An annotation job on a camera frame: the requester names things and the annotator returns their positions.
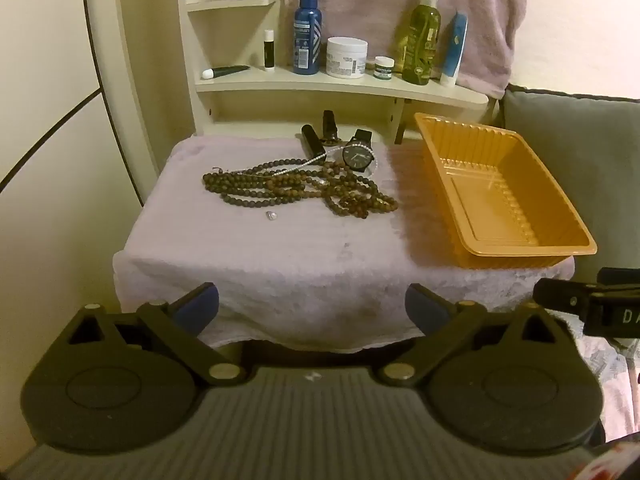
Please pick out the red and white packet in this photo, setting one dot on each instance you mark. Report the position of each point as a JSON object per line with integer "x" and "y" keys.
{"x": 617, "y": 462}

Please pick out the small green label jar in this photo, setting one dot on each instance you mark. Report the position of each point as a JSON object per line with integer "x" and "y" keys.
{"x": 384, "y": 69}

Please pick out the blue spray bottle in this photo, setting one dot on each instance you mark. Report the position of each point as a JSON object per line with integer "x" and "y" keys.
{"x": 306, "y": 35}

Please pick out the blue and white tube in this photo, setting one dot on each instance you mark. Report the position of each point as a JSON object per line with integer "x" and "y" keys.
{"x": 454, "y": 45}

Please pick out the black hair clip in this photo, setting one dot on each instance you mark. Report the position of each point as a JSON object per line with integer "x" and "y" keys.
{"x": 330, "y": 127}

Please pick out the lilac terry towel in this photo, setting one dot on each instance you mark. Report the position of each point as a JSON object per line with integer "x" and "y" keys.
{"x": 280, "y": 260}

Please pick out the lilac fleece blanket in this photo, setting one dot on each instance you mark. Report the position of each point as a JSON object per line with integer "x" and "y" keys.
{"x": 370, "y": 0}

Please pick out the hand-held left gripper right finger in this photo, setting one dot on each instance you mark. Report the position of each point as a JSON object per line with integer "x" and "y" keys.
{"x": 425, "y": 306}

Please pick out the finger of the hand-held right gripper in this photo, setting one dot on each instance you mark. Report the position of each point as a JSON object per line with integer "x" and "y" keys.
{"x": 557, "y": 296}

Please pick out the cream wooden shelf unit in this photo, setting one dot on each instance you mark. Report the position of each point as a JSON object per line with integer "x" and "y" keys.
{"x": 300, "y": 86}

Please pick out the black tube with white cap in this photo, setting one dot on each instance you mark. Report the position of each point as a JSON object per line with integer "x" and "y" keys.
{"x": 227, "y": 71}

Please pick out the white cream jar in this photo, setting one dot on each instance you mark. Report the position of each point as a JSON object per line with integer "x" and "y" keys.
{"x": 346, "y": 57}

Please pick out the black wrist watch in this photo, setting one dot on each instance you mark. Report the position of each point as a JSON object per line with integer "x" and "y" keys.
{"x": 356, "y": 157}

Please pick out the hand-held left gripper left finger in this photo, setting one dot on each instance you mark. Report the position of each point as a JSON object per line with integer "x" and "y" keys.
{"x": 200, "y": 305}

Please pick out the orange plastic tray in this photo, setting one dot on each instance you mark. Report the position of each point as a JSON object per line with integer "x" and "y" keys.
{"x": 495, "y": 195}

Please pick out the green spray bottle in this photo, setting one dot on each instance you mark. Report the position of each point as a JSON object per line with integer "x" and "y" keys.
{"x": 420, "y": 40}

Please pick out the black and white lip balm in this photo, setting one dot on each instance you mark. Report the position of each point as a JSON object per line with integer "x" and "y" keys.
{"x": 269, "y": 52}

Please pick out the black lipstick tube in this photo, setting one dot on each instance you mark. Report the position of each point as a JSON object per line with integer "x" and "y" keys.
{"x": 312, "y": 141}

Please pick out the grey cushion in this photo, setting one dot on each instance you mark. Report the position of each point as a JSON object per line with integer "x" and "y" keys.
{"x": 575, "y": 160}

